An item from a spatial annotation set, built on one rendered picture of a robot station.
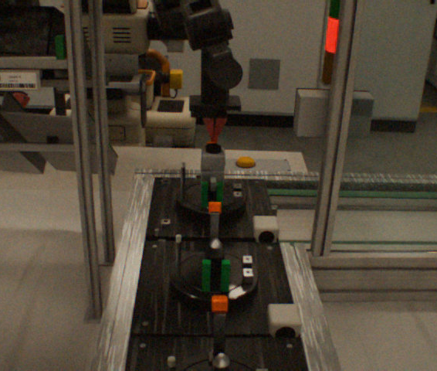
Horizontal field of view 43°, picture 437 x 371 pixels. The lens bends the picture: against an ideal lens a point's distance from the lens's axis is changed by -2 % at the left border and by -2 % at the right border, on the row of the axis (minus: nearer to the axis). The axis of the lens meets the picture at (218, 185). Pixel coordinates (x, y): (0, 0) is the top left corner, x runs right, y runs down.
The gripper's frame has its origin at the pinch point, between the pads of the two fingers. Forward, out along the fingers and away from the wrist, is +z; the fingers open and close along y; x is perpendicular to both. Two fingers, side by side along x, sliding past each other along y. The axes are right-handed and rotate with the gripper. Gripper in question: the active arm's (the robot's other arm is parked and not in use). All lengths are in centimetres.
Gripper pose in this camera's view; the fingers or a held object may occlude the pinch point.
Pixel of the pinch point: (213, 142)
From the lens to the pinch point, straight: 116.1
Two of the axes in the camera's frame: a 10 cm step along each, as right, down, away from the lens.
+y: 10.0, 0.0, 0.5
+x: -0.4, -4.6, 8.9
